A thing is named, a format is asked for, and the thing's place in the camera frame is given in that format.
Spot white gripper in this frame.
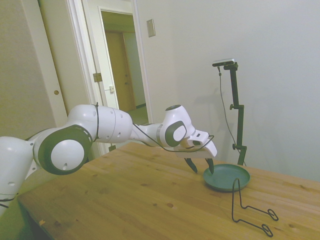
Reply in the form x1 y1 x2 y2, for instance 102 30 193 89
176 140 218 175

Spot teal round plate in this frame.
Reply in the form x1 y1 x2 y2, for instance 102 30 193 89
202 163 251 193

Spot brown hallway door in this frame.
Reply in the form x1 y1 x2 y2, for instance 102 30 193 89
104 31 137 112

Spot cream door with knob hole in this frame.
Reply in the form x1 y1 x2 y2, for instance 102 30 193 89
37 0 87 118

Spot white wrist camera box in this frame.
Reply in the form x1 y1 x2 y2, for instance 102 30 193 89
180 129 210 151

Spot black wire plate stand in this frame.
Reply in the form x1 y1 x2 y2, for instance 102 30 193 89
231 178 280 238

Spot black clamp camera stand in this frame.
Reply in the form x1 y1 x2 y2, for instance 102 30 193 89
222 62 248 166

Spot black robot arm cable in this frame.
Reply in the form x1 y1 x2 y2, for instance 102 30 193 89
94 102 216 153

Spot grey camera on stand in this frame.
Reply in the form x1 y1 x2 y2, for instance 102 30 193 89
211 57 236 68

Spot white door frame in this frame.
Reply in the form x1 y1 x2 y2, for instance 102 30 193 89
66 0 155 161

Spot beige wall switch plate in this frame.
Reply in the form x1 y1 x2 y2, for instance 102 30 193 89
146 18 156 38

